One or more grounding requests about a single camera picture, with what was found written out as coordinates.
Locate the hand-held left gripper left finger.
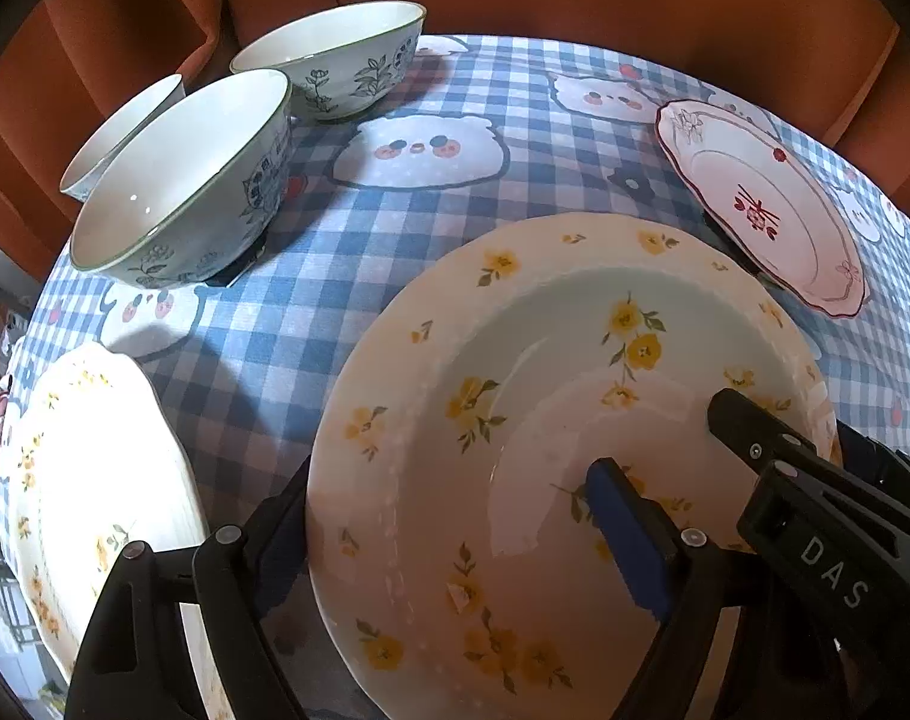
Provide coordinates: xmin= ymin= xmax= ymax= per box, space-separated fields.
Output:
xmin=65 ymin=456 xmax=313 ymax=720

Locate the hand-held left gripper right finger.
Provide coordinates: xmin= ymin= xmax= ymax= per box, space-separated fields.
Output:
xmin=585 ymin=457 xmax=823 ymax=720

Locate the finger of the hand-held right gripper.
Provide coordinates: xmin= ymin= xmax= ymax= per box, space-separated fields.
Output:
xmin=708 ymin=388 xmax=910 ymax=661
xmin=836 ymin=420 xmax=910 ymax=522

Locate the yellow flower plate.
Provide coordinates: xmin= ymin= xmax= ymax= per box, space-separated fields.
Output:
xmin=305 ymin=212 xmax=846 ymax=720
xmin=0 ymin=341 xmax=223 ymax=720

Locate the pink plate with red pattern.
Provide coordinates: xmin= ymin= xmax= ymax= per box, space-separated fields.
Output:
xmin=654 ymin=99 xmax=868 ymax=316

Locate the green rim cat pattern bowl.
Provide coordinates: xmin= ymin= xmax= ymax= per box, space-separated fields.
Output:
xmin=68 ymin=69 xmax=292 ymax=290

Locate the blue checked tablecloth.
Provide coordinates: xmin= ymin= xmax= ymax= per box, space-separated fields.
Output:
xmin=0 ymin=34 xmax=910 ymax=720

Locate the plain white bowl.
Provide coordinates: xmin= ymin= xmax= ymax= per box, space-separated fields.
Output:
xmin=59 ymin=73 xmax=187 ymax=202

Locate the white bowl with leaf sprigs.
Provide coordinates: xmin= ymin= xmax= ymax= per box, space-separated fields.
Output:
xmin=230 ymin=1 xmax=428 ymax=123

